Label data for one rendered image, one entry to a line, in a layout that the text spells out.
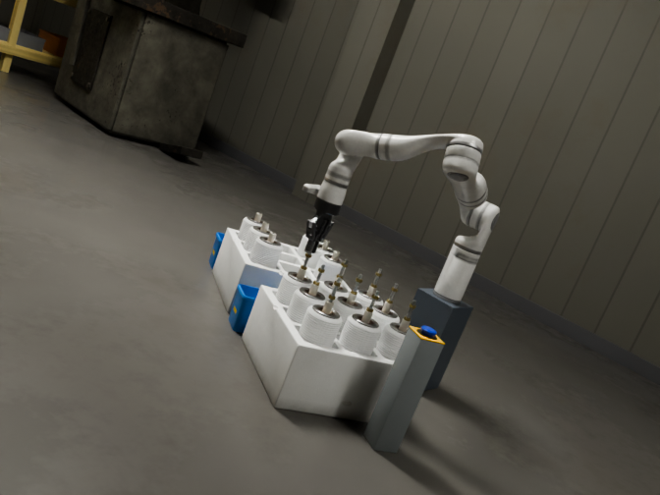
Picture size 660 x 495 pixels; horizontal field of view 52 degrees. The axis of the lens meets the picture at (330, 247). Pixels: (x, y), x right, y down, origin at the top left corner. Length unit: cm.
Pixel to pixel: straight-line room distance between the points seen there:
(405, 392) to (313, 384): 23
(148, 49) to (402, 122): 169
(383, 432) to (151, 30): 340
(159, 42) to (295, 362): 325
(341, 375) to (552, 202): 252
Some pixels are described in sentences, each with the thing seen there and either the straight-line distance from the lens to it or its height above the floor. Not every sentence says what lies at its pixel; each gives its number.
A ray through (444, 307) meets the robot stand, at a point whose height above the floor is 29.
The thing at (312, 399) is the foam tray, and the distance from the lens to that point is 178.
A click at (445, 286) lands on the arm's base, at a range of 217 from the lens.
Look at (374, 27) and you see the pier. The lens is 474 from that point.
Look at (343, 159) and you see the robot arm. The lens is 192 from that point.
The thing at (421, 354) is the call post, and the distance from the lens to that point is 168.
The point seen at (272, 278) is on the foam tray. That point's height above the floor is 15.
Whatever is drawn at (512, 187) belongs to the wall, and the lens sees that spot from 417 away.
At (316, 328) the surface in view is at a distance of 173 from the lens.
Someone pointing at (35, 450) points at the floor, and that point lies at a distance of 138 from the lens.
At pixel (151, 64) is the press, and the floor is 52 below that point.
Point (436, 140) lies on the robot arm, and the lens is 181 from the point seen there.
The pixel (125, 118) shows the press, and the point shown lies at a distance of 467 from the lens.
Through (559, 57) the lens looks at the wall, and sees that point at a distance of 424.
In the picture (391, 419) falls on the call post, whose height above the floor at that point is 9.
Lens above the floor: 78
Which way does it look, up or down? 12 degrees down
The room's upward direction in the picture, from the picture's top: 21 degrees clockwise
